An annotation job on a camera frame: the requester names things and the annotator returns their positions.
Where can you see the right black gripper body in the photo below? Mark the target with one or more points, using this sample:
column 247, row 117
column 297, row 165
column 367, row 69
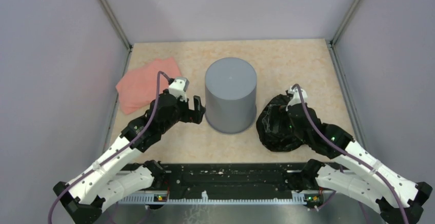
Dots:
column 298, row 133

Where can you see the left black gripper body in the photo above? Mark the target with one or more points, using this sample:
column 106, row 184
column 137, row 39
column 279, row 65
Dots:
column 182, row 113

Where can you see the black plastic trash bag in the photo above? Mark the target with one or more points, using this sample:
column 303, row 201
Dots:
column 274, row 127

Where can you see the grey plastic trash bin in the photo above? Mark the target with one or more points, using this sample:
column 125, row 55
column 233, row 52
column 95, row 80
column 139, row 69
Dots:
column 230, row 94

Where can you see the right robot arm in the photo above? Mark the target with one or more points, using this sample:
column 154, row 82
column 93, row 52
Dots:
column 395, row 198

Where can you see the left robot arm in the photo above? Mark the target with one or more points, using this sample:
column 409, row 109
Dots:
column 90, row 194

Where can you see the pink folded cloth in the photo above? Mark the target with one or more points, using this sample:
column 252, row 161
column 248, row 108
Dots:
column 137, row 88

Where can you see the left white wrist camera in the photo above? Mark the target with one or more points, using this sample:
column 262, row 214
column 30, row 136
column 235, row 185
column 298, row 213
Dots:
column 178, row 88

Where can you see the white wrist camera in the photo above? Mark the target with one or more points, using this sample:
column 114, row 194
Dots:
column 178, row 88
column 296, row 95

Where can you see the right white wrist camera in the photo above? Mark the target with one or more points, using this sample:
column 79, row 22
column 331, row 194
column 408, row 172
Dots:
column 296, row 95

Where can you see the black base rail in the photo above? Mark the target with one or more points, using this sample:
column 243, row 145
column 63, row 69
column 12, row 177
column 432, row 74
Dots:
column 236, row 181

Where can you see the right aluminium corner post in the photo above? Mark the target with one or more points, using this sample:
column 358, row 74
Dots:
column 345, row 22

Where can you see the aluminium corner post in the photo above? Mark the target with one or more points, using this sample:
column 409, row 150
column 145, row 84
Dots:
column 115, row 23
column 345, row 22

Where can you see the left aluminium corner post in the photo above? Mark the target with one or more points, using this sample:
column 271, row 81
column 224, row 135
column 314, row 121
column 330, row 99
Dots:
column 115, row 23

